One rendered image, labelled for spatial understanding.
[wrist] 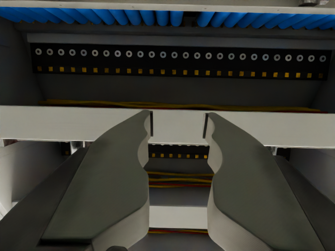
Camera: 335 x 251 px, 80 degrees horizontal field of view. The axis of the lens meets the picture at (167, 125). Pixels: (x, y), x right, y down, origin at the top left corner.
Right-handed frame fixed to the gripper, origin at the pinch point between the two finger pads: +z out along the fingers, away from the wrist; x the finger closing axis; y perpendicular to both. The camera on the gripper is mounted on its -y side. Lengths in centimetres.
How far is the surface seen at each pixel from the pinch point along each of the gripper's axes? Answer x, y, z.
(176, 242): 2, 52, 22
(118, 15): -8.1, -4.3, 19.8
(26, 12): -20.4, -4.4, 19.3
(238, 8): 6.5, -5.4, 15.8
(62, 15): -16.2, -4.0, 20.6
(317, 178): 31.0, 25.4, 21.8
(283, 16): 13.5, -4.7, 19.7
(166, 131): -1.1, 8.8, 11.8
